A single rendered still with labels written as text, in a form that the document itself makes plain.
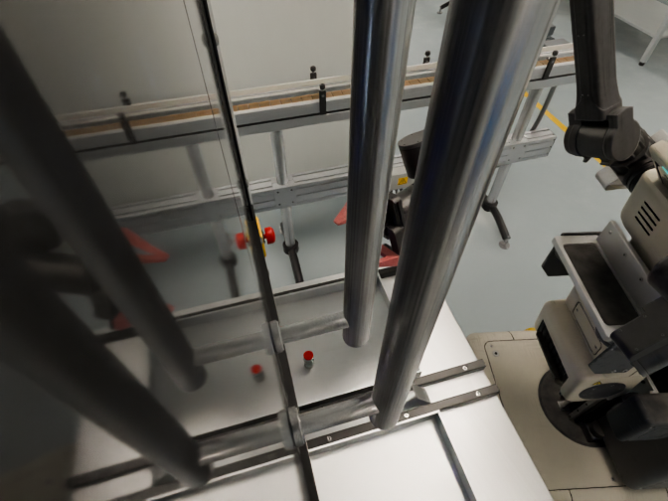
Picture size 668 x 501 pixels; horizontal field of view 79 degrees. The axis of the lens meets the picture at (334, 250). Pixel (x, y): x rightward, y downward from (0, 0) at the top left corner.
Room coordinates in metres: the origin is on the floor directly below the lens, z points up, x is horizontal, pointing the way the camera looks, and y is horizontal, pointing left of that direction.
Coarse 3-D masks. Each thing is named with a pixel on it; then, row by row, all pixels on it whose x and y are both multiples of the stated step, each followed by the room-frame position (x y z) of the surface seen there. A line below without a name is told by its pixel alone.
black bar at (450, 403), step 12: (456, 396) 0.29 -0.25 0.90; (468, 396) 0.29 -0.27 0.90; (480, 396) 0.29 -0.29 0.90; (492, 396) 0.30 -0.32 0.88; (420, 408) 0.27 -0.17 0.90; (432, 408) 0.27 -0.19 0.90; (444, 408) 0.27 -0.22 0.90; (336, 432) 0.22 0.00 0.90; (348, 432) 0.22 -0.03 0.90; (360, 432) 0.22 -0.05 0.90; (312, 444) 0.20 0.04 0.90; (324, 444) 0.20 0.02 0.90
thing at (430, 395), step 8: (448, 384) 0.32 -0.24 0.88; (456, 384) 0.32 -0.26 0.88; (464, 384) 0.32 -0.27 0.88; (472, 384) 0.32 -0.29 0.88; (416, 392) 0.29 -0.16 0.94; (424, 392) 0.30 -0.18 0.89; (432, 392) 0.31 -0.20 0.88; (440, 392) 0.31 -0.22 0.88; (448, 392) 0.31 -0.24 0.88; (456, 392) 0.31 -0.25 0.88; (464, 392) 0.31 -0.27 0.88; (424, 400) 0.28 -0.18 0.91; (432, 400) 0.29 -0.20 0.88
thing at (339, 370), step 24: (312, 288) 0.54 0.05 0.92; (336, 288) 0.55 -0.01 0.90; (384, 288) 0.54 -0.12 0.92; (288, 312) 0.49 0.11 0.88; (312, 312) 0.49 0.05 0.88; (336, 312) 0.49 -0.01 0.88; (384, 312) 0.49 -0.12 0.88; (336, 336) 0.43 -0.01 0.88; (288, 360) 0.38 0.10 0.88; (336, 360) 0.38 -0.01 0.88; (360, 360) 0.38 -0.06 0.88; (312, 384) 0.32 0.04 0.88; (336, 384) 0.32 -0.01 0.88; (360, 384) 0.32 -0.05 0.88
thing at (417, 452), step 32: (320, 448) 0.19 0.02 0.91; (352, 448) 0.20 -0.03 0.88; (384, 448) 0.20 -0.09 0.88; (416, 448) 0.20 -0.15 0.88; (448, 448) 0.20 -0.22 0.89; (320, 480) 0.15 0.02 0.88; (352, 480) 0.15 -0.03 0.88; (384, 480) 0.15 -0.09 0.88; (416, 480) 0.15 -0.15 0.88; (448, 480) 0.15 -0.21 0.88
